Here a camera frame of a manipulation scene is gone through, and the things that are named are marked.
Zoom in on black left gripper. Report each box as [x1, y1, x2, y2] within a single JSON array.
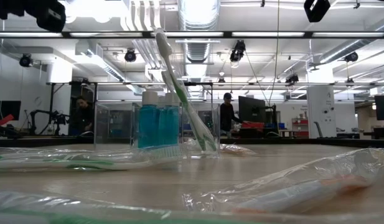
[[0, 0, 37, 20]]

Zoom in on clear acrylic organizer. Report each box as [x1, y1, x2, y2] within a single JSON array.
[[93, 101, 221, 159]]

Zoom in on orange toothbrush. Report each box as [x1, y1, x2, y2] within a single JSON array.
[[182, 147, 384, 216], [219, 142, 258, 156]]

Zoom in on orange red object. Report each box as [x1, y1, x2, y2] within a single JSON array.
[[0, 113, 15, 127]]

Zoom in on person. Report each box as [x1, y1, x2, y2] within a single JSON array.
[[70, 95, 95, 135], [219, 92, 244, 134]]

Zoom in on black overhead crossbar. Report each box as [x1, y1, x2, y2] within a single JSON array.
[[0, 30, 384, 40]]

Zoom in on black monitor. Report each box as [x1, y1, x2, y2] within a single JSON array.
[[374, 93, 384, 121], [238, 95, 267, 124]]

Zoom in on red storage bins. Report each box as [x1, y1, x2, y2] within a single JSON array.
[[240, 121, 265, 129]]

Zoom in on red shelf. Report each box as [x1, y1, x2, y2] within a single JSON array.
[[291, 117, 310, 138]]

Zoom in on white pillar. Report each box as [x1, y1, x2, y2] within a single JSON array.
[[306, 85, 337, 138]]

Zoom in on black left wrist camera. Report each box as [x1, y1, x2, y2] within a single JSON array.
[[35, 0, 67, 33]]

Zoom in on black wall screen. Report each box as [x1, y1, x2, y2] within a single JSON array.
[[0, 100, 22, 121]]

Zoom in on black aluminium table frame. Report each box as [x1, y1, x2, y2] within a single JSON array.
[[0, 136, 384, 149]]

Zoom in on silver ventilation duct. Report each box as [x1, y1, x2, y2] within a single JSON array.
[[317, 17, 384, 65], [177, 0, 221, 63]]

